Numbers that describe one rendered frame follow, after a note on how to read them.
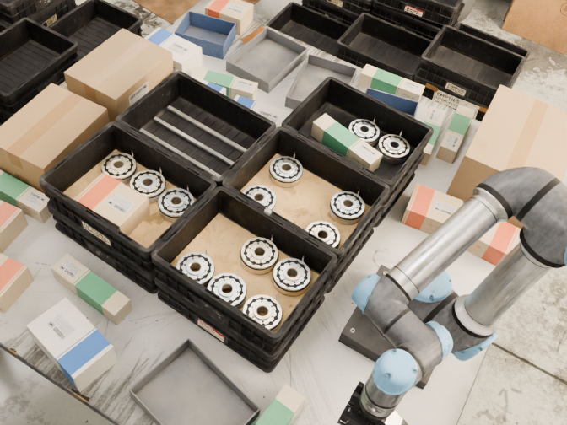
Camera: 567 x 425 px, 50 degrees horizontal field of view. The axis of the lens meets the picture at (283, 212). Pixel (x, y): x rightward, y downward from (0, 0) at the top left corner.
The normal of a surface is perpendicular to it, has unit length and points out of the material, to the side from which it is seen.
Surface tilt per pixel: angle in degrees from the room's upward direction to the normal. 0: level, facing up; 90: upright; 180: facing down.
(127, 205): 0
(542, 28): 72
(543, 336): 0
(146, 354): 0
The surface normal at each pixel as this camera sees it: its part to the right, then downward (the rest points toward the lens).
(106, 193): 0.09, -0.60
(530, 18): -0.45, 0.46
